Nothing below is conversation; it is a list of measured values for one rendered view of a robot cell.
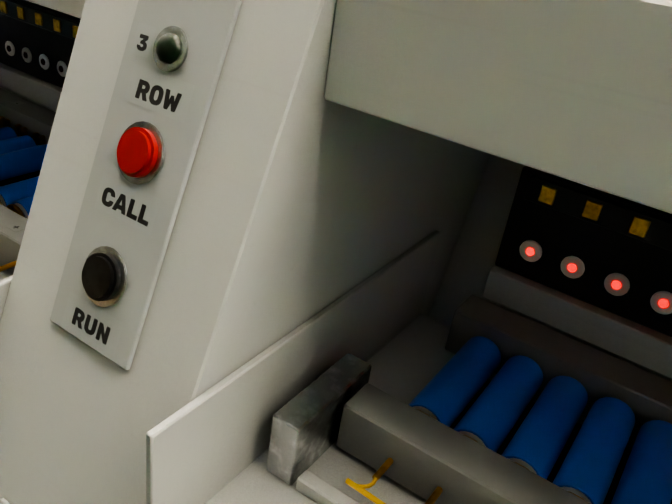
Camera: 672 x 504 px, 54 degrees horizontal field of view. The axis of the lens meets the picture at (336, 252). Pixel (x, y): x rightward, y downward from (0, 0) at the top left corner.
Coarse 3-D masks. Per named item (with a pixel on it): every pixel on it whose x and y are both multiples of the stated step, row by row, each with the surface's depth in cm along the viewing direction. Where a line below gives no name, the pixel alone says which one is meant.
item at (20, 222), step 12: (0, 204) 35; (0, 216) 34; (12, 216) 34; (0, 228) 33; (12, 228) 33; (24, 228) 33; (0, 240) 33; (12, 240) 32; (0, 252) 33; (12, 252) 33; (0, 264) 34; (12, 264) 32
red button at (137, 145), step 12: (132, 132) 21; (144, 132) 21; (120, 144) 21; (132, 144) 21; (144, 144) 21; (156, 144) 21; (120, 156) 21; (132, 156) 21; (144, 156) 21; (156, 156) 21; (132, 168) 21; (144, 168) 21
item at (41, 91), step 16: (0, 64) 51; (0, 80) 51; (16, 80) 50; (32, 80) 49; (32, 96) 49; (48, 96) 48; (0, 272) 34; (0, 288) 24; (0, 304) 25; (0, 320) 25
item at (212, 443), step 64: (576, 192) 29; (512, 256) 32; (576, 256) 31; (640, 256) 29; (320, 320) 25; (384, 320) 31; (512, 320) 32; (576, 320) 31; (640, 320) 30; (256, 384) 23; (320, 384) 25; (384, 384) 30; (448, 384) 28; (512, 384) 28; (576, 384) 29; (640, 384) 29; (192, 448) 21; (256, 448) 25; (320, 448) 25; (384, 448) 25; (448, 448) 24; (512, 448) 25; (576, 448) 26; (640, 448) 26
